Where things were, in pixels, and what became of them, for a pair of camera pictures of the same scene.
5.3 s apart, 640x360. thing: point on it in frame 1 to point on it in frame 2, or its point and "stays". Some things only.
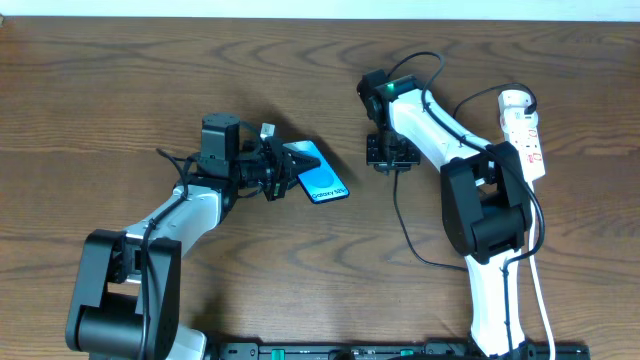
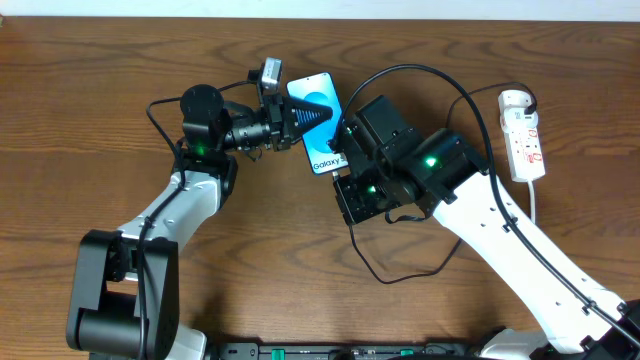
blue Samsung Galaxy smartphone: (319, 184) to (319, 87)
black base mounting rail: (392, 350) stays
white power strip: (521, 130) stays
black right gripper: (392, 155) to (343, 148)
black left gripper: (276, 175) to (279, 126)
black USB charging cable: (529, 110) to (450, 257)
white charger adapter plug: (513, 98) stays
